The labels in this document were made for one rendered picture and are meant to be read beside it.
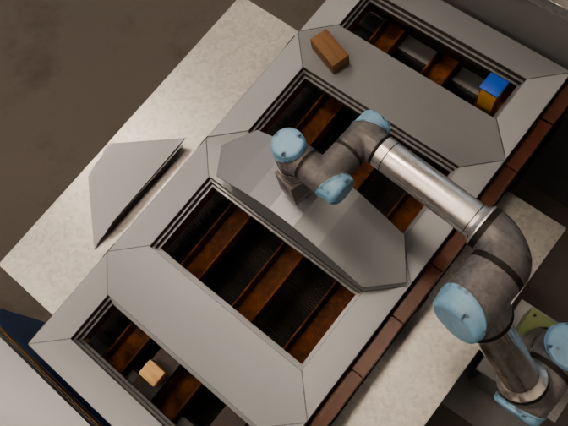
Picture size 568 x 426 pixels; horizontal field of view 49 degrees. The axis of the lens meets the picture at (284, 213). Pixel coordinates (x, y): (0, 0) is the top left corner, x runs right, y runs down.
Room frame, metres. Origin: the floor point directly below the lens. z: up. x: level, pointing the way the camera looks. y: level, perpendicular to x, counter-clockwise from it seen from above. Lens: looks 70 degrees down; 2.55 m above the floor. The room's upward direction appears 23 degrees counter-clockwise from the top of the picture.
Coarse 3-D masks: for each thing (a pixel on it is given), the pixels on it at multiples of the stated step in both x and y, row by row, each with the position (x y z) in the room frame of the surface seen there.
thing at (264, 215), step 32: (384, 0) 1.13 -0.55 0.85; (480, 64) 0.80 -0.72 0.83; (288, 96) 0.96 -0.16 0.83; (512, 96) 0.66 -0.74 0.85; (256, 128) 0.90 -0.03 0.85; (448, 160) 0.56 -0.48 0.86; (224, 192) 0.75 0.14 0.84; (288, 224) 0.57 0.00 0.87; (320, 256) 0.45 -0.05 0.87; (352, 288) 0.34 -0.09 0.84; (384, 288) 0.30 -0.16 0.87; (96, 320) 0.55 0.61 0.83; (384, 320) 0.22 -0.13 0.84; (96, 352) 0.46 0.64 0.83; (128, 384) 0.34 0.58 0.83; (160, 416) 0.23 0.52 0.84
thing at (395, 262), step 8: (400, 240) 0.39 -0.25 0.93; (392, 248) 0.37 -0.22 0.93; (400, 248) 0.37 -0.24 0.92; (392, 256) 0.36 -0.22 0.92; (400, 256) 0.35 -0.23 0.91; (384, 264) 0.35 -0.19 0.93; (392, 264) 0.34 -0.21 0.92; (400, 264) 0.33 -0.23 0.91; (376, 272) 0.33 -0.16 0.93; (384, 272) 0.33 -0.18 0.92; (392, 272) 0.32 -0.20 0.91; (400, 272) 0.31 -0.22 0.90; (368, 280) 0.32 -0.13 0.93; (376, 280) 0.32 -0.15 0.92; (384, 280) 0.31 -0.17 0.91; (392, 280) 0.30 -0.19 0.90
